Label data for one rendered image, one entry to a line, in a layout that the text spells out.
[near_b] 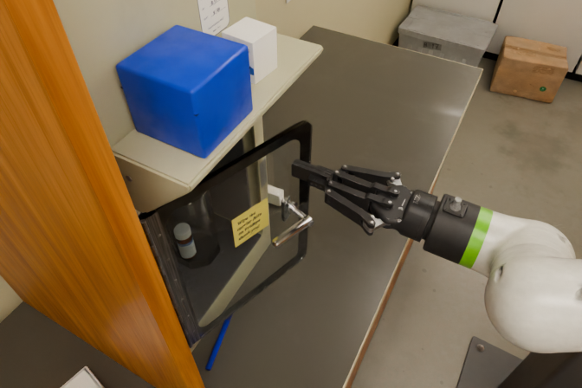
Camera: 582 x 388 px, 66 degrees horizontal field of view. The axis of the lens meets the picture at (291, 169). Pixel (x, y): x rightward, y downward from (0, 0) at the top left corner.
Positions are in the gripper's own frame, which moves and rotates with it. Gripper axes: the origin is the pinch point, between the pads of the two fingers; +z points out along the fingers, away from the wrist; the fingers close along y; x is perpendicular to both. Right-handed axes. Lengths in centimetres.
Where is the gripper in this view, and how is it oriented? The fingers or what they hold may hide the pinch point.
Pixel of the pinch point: (311, 173)
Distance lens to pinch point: 74.6
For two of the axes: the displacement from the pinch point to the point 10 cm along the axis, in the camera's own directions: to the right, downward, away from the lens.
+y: -4.8, 6.2, -6.2
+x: 0.0, 7.0, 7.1
